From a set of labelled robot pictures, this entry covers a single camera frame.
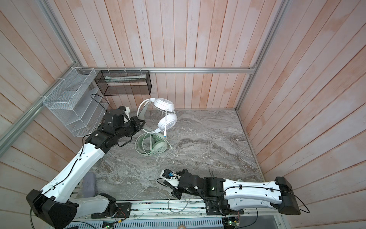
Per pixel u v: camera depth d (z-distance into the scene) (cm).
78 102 73
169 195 79
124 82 90
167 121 58
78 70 90
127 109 67
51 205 36
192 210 75
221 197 49
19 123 57
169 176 55
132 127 63
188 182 49
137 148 95
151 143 92
